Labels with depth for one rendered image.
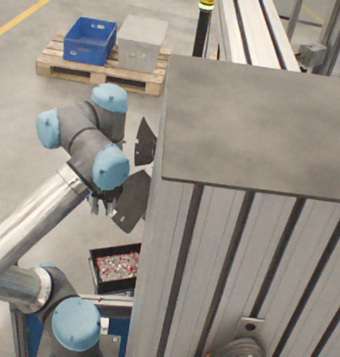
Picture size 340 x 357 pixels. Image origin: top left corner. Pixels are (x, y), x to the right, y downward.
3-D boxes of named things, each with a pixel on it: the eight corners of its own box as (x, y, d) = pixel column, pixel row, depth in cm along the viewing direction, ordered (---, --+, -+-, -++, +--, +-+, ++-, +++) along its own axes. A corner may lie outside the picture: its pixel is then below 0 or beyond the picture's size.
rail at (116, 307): (255, 316, 184) (261, 303, 179) (258, 325, 181) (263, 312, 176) (12, 304, 173) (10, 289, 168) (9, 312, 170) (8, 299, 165)
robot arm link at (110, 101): (80, 85, 100) (115, 77, 105) (80, 130, 107) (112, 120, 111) (101, 103, 96) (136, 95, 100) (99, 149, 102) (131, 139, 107)
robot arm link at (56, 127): (59, 134, 89) (110, 119, 95) (32, 105, 95) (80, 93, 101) (59, 168, 94) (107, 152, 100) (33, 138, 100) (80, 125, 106)
